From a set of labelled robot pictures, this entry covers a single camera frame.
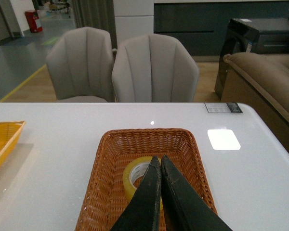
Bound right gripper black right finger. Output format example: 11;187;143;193
161;155;231;231

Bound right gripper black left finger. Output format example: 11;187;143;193
111;156;161;231

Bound clear packing tape roll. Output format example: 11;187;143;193
122;156;163;212

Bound brown wicker basket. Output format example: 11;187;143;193
75;128;217;231

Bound yellow woven basket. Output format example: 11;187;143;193
0;121;26;167

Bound table label sticker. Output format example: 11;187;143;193
205;103;243;113

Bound grey chair right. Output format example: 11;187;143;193
112;34;199;103

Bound grey chair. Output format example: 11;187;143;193
112;34;199;103
46;27;115;103

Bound tan sofa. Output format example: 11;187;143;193
221;52;289;153

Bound grey chair left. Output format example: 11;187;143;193
46;27;115;103

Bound dark counter cabinet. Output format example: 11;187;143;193
154;0;289;56

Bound black appliance box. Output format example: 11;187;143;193
214;18;289;98

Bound grey curtain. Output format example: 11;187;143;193
70;0;118;49

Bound red fire extinguisher box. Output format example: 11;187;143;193
25;10;42;33

